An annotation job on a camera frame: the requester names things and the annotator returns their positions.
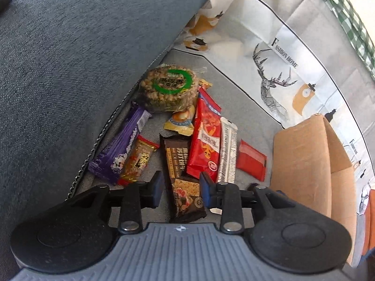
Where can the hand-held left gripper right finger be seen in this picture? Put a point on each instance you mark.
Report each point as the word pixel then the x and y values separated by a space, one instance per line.
pixel 206 190

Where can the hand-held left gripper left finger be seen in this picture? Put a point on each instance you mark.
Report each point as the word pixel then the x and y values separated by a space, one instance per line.
pixel 158 188

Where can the brown chocolate bar packet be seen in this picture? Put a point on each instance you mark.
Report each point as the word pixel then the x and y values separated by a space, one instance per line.
pixel 178 158

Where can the silver striped snack packet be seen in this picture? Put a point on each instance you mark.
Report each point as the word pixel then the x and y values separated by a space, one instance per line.
pixel 228 146

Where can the large red spicy snack packet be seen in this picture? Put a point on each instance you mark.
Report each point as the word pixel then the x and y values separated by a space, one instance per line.
pixel 205 140

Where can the purple snack bar packet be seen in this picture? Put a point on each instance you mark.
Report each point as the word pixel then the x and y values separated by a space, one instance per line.
pixel 123 143

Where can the cardboard box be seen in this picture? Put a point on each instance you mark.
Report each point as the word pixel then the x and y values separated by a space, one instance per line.
pixel 298 164

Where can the red and gold snack packet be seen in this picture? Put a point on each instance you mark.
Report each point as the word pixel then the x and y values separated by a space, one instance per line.
pixel 139 161

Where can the small plain red packet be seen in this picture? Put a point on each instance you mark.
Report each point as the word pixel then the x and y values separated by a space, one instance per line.
pixel 252 161

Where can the small yellow snack packet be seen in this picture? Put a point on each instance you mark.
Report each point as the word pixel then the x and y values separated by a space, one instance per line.
pixel 180 123

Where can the round peanut cake packet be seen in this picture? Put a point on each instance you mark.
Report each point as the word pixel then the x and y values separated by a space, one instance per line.
pixel 152 93

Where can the small orange snack packet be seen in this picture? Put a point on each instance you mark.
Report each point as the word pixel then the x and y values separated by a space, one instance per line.
pixel 205 84

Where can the orange sofa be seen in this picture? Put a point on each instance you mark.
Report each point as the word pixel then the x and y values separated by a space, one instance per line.
pixel 369 225

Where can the deer print sofa cover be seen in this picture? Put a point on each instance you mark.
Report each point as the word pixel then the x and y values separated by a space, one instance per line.
pixel 263 29

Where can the green checked cloth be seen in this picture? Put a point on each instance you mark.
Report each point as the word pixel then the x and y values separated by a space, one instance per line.
pixel 345 14

